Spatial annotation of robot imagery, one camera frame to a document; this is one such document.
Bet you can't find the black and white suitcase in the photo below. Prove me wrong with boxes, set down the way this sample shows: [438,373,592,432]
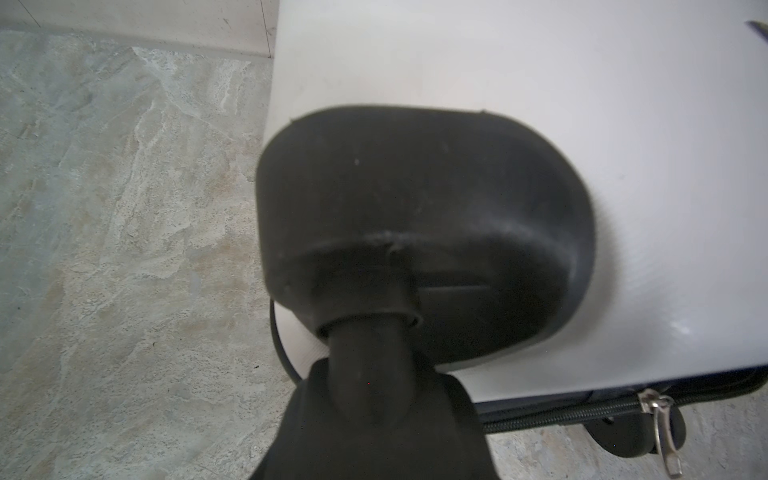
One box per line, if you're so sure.
[255,1,767,479]

